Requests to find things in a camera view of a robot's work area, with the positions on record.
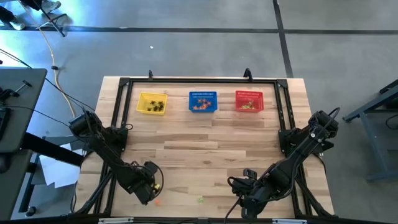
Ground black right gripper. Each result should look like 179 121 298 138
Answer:
229 177 268 219

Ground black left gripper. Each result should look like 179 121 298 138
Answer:
133 161 160 205

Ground yellow plastic basket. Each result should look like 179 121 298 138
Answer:
136 92 169 116

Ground white paper sheets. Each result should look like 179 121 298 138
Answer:
39 141 86 189

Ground red plastic basket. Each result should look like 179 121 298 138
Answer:
234 90 265 113

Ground black desk support beam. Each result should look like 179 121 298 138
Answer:
21 132 85 167

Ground blue plastic basket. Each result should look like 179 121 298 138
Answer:
188 91 218 113

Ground dark grey desk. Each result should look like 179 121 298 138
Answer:
0 149 35 220

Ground black desk lever clamp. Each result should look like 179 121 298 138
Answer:
14 80 34 94

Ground black stand legs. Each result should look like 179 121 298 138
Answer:
32 0 68 37

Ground person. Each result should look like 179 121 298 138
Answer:
0 5 26 31
29 0 62 13

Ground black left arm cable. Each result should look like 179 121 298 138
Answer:
124 123 165 192

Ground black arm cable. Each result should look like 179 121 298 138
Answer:
124 123 165 192
223 175 246 224

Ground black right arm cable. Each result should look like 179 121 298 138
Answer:
223 175 246 224

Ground white metal bracket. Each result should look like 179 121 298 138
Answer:
272 218 308 224
98 217 134 224

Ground black aluminium table frame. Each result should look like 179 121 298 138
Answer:
70 76 336 224

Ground black desk cable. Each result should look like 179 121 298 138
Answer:
4 105 74 129

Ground blue-grey table frame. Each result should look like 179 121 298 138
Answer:
341 79 398 183

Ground yellow floor cable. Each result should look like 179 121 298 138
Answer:
17 0 77 119

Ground black floor cable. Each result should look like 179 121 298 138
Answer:
0 48 96 112

